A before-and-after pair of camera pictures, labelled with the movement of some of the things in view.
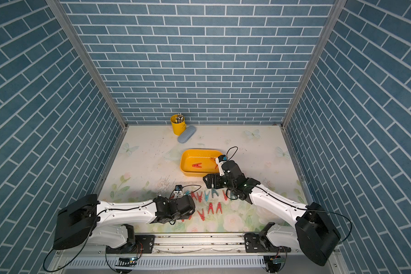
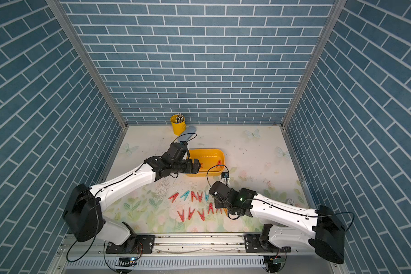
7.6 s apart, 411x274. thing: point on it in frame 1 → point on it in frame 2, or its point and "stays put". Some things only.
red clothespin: [193, 195] stays put
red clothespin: [210, 206] stays put
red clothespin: [202, 215] stays put
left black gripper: [187, 214] → [189, 169]
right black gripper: [217, 176] → [217, 203]
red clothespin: [200, 197] stays put
